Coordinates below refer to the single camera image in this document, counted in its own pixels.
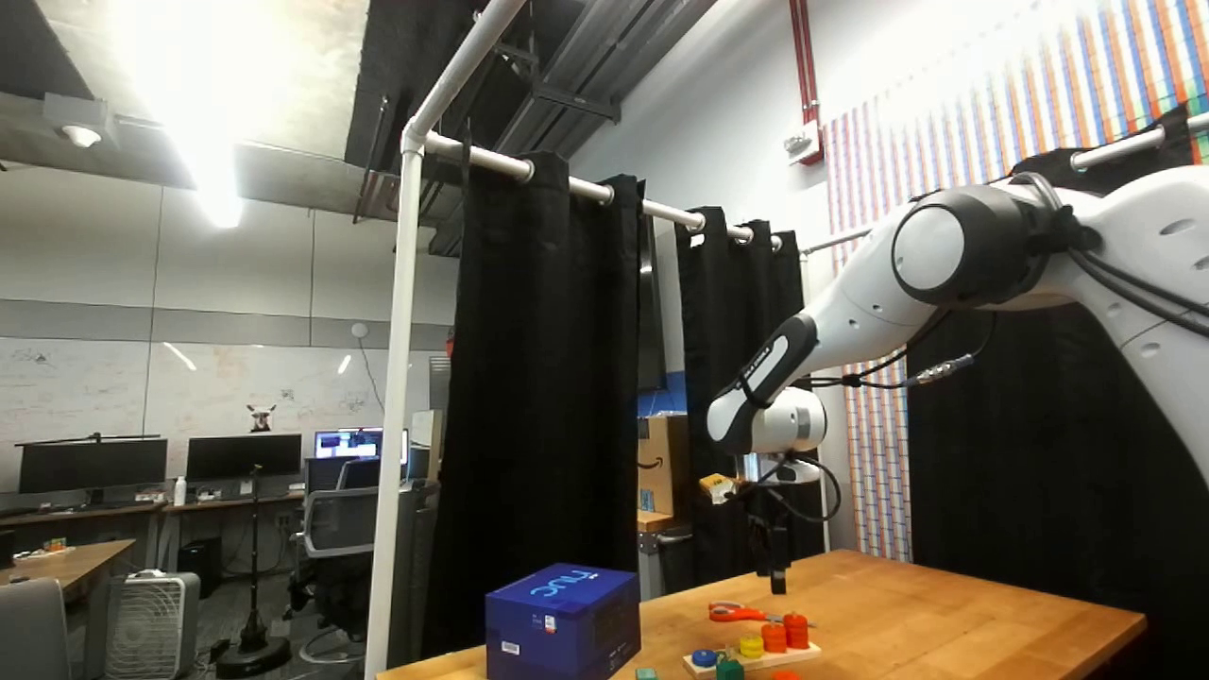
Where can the white slanted PVC pipe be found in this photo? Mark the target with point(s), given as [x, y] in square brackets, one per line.
[465, 58]

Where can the lit blue computer screen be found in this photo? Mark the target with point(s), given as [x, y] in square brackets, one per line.
[344, 444]

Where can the black backdrop curtain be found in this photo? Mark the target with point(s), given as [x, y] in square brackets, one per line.
[1045, 503]

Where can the red wall pipe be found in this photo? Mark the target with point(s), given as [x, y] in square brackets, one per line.
[803, 58]

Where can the silver curtain rod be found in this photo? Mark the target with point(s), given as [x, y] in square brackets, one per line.
[498, 161]

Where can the grey chair back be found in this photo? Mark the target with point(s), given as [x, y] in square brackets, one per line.
[31, 628]

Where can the small dark drone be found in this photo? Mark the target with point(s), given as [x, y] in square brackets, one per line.
[261, 417]

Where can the silver backdrop rod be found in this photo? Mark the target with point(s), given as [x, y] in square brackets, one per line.
[1118, 148]

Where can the brown cardboard box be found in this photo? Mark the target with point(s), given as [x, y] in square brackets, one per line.
[657, 464]

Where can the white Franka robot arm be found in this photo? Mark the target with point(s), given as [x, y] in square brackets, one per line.
[881, 287]

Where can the blue cardboard box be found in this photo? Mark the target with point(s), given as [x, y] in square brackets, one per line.
[560, 619]

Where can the blue sheet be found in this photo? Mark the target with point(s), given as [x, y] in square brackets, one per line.
[662, 396]

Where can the small wooden desk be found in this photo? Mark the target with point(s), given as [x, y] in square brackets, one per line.
[61, 561]

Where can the white fire alarm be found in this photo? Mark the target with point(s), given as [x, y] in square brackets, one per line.
[803, 141]

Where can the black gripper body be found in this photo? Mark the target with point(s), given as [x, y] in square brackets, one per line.
[765, 503]

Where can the narrow black curtain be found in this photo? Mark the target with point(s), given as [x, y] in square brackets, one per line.
[741, 325]

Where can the white vertical PVC pipe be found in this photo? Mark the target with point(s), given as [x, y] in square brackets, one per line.
[393, 403]

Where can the grey trash bin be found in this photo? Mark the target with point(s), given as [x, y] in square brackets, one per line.
[668, 554]

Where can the large black computer monitor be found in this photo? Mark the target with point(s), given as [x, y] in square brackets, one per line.
[94, 461]

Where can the small green piece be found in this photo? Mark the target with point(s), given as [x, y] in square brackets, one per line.
[647, 675]

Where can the long office desk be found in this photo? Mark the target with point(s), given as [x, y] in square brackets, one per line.
[154, 506]

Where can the grey mesh office chair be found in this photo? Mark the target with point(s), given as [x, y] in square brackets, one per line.
[337, 531]

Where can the white box fan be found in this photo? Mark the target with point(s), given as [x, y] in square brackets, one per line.
[154, 623]

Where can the wide black curtain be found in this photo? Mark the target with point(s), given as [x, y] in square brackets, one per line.
[543, 403]

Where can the tan wrist camera box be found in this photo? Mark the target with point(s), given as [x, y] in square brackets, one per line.
[715, 487]

